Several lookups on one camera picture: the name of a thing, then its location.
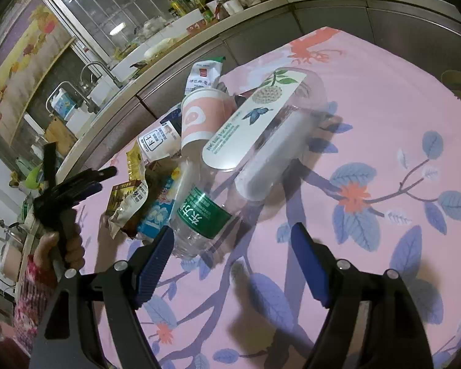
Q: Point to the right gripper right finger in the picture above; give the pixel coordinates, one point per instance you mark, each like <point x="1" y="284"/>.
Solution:
<point x="374" y="310"/>

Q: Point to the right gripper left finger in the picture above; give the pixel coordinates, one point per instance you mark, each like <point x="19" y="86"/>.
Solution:
<point x="69" y="334"/>

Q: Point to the beige printed snack bag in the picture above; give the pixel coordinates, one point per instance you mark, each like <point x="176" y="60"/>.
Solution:
<point x="126" y="200"/>

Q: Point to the yellow foil snack packet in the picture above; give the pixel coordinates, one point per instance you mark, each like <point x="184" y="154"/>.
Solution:
<point x="135" y="165"/>

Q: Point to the clear bottle green label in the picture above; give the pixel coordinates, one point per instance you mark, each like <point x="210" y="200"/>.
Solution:
<point x="205" y="205"/>

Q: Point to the pink paper cup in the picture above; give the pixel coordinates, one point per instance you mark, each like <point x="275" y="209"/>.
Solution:
<point x="203" y="112"/>

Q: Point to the clear plastic container white label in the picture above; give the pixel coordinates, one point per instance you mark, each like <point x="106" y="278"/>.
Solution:
<point x="268" y="131"/>

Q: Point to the white green snack bag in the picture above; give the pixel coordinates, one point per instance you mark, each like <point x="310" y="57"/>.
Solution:
<point x="204" y="74"/>

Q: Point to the barred kitchen window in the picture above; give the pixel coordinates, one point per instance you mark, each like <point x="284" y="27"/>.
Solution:
<point x="114" y="24"/>

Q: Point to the person left hand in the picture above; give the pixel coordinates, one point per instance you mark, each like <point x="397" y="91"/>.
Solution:
<point x="74" y="254"/>

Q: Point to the leaning wooden board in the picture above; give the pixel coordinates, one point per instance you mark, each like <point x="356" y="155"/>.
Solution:
<point x="59" y="133"/>

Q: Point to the blue white detergent jug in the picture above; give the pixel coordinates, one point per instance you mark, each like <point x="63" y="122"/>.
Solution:
<point x="63" y="104"/>

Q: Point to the pink floral tablecloth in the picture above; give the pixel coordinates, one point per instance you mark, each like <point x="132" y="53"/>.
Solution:
<point x="379" y="184"/>

